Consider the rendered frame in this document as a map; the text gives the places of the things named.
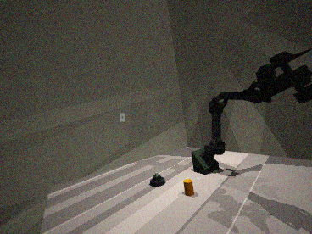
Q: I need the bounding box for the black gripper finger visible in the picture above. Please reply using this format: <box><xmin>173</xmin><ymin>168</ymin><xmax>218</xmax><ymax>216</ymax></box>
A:
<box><xmin>277</xmin><ymin>48</ymin><xmax>312</xmax><ymax>64</ymax></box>
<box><xmin>300</xmin><ymin>84</ymin><xmax>312</xmax><ymax>98</ymax></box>

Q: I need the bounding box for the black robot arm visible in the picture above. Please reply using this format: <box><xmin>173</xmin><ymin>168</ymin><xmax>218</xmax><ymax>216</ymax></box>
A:
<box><xmin>200</xmin><ymin>64</ymin><xmax>312</xmax><ymax>163</ymax></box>

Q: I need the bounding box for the orange knob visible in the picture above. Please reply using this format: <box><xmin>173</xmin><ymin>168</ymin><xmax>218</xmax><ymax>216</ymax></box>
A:
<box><xmin>183</xmin><ymin>179</ymin><xmax>194</xmax><ymax>196</ymax></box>

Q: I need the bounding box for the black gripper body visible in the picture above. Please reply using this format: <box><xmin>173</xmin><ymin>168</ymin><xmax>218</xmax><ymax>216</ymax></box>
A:
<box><xmin>269</xmin><ymin>51</ymin><xmax>312</xmax><ymax>103</ymax></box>

